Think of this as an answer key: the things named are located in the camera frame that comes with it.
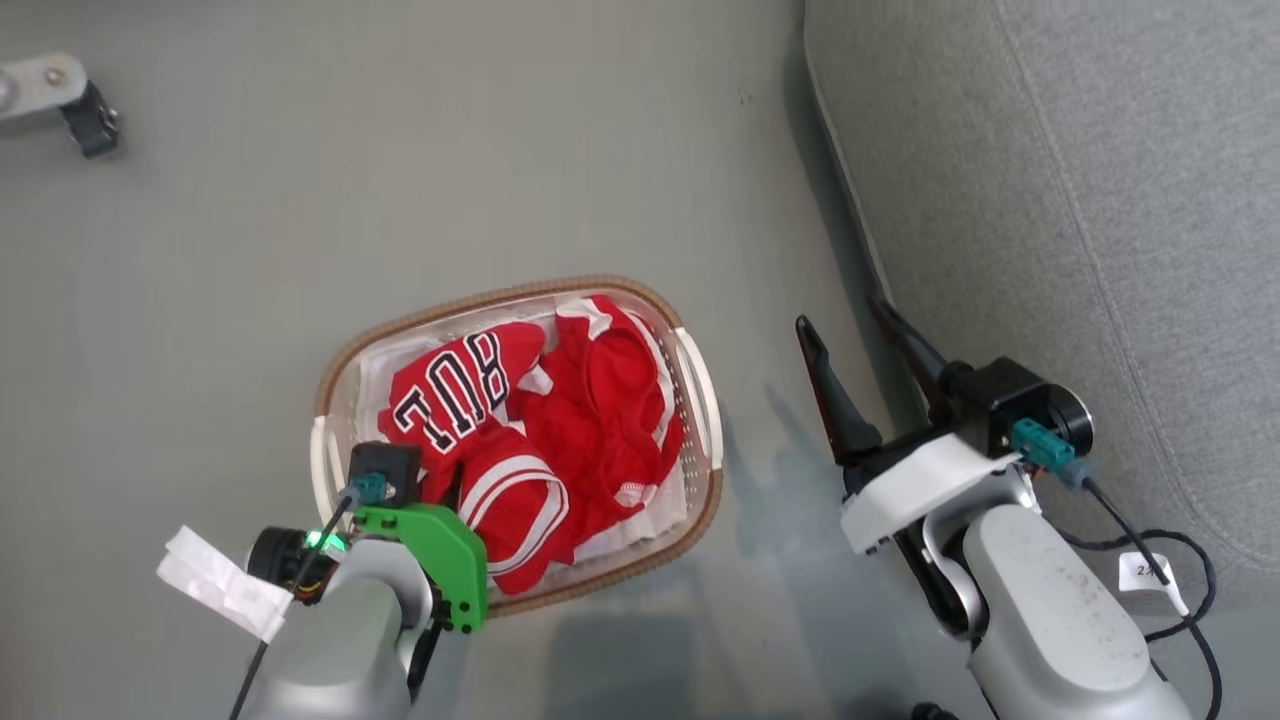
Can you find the white tape flag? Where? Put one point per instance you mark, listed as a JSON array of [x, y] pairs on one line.
[[220, 585]]

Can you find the red shorts with white stripes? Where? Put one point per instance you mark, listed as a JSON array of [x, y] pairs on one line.
[[515, 520]]

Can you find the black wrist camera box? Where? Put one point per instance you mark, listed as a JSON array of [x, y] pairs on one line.
[[392, 462], [1005, 395]]

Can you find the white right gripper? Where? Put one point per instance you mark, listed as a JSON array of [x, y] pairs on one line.
[[920, 480]]

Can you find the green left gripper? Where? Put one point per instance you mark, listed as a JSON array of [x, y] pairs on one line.
[[445, 555]]

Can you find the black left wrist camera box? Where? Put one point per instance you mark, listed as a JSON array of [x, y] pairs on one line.
[[392, 462]]

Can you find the black caster wheel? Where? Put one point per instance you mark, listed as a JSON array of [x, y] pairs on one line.
[[92, 122]]

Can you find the brown rimmed white laundry basket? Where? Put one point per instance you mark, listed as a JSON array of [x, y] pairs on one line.
[[700, 400]]

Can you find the grey fabric sofa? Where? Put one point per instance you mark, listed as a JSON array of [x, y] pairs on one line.
[[1080, 200]]

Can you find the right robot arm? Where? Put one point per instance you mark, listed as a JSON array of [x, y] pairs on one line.
[[1050, 620]]

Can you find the red basketball jersey with letters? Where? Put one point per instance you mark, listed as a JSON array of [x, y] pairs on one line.
[[600, 400]]

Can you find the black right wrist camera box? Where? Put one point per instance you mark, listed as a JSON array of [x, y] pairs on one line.
[[1005, 395]]

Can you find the white cloth basket liner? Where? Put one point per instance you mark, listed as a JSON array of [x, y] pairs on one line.
[[660, 515]]

